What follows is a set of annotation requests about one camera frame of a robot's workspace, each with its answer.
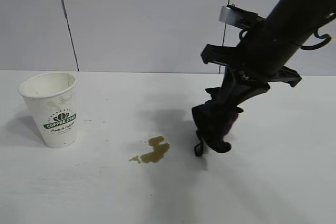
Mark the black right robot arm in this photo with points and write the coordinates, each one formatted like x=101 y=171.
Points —
x=288 y=24

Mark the white paper coffee cup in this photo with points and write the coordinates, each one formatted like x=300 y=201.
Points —
x=65 y=132

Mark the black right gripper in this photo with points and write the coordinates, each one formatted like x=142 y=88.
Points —
x=218 y=54

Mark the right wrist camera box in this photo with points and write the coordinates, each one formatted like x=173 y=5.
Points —
x=227 y=14

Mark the dark purple cloth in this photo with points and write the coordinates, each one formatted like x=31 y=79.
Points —
x=212 y=124

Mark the brown coffee spill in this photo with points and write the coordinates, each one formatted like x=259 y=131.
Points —
x=155 y=155

